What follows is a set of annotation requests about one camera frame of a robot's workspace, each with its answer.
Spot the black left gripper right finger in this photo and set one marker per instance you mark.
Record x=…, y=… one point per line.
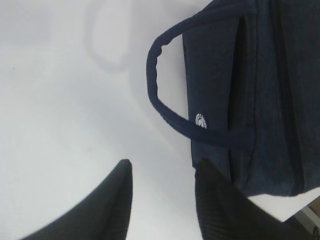
x=224, y=213

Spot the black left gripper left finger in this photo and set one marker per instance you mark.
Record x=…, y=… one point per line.
x=103, y=215

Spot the navy blue insulated lunch bag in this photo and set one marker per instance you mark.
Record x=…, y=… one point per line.
x=253, y=92

